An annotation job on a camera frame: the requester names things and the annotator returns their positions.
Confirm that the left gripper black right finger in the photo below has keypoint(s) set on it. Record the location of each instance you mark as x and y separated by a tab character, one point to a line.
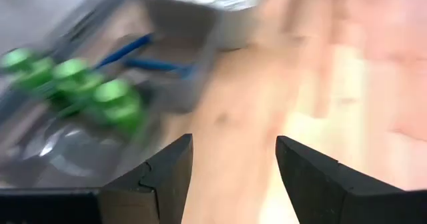
317	190

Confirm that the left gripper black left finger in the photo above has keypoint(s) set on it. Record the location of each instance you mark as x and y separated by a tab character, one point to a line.
160	190

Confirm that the blue disposable razor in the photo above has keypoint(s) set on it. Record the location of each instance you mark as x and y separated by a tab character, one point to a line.
153	65
126	49

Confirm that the smoke grey plastic bin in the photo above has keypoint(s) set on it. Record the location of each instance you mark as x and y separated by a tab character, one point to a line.
177	97
83	157

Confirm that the frosted translucent plastic bin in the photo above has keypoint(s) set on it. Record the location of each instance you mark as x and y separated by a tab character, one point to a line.
233	27

